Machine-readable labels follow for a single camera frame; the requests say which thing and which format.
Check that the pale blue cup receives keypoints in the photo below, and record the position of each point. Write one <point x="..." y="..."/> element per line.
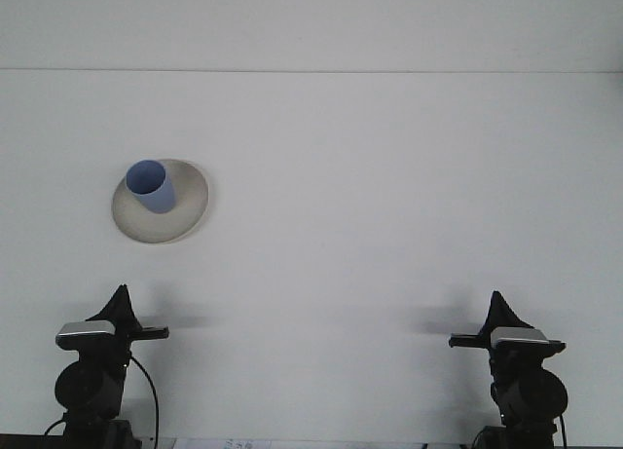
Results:
<point x="156" y="196"/>

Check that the pale round plate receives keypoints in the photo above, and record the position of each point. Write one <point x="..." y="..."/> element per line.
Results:
<point x="160" y="227"/>

